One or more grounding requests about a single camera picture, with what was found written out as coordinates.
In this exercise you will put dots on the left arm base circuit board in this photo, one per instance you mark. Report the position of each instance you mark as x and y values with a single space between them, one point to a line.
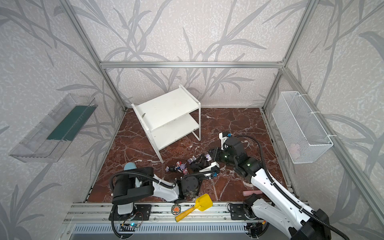
131 227

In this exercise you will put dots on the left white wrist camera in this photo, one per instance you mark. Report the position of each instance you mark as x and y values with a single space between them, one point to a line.
211 171

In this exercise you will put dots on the red cap doraemon figure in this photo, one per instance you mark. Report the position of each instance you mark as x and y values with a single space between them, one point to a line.
180 166

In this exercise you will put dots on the yellow plastic toy shovel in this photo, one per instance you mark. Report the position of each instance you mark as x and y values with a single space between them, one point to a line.
202 203

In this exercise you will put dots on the round orange badge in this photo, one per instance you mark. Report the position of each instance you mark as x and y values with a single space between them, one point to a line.
176 209

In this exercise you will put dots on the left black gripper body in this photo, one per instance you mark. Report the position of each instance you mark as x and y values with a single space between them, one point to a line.
202 166

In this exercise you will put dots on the clear plastic wall bin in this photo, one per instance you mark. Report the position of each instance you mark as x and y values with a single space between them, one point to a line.
48 141

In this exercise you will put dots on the purple kuromi figure black bow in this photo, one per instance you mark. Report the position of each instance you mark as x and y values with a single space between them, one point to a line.
192 160

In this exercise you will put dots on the white two-tier metal shelf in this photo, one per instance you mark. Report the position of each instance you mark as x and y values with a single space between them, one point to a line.
170 117

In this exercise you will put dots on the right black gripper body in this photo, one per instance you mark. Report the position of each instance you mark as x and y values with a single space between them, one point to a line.
215 154

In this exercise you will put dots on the pink object in basket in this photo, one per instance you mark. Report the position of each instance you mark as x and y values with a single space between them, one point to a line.
295 151

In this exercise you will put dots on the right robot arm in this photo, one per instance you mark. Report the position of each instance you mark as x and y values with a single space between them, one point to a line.
292 217

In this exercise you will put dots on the purple striped bow kuromi figure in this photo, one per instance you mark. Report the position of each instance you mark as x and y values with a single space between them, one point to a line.
208 157

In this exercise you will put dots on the white wire mesh basket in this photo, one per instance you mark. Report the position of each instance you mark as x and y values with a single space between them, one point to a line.
298 124

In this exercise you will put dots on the black hooded kuromi figure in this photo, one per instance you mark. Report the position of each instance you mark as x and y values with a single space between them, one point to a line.
170 169

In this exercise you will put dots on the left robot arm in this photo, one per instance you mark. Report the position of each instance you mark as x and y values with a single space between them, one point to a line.
134 184

